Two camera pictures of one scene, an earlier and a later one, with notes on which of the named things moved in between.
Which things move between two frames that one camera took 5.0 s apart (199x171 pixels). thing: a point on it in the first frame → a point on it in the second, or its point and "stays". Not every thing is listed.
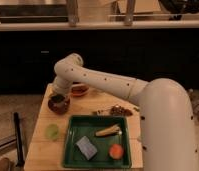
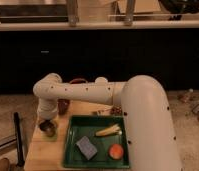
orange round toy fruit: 115,151 stays
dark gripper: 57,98 → 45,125
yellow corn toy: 115,129 stays
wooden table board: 45,148 stays
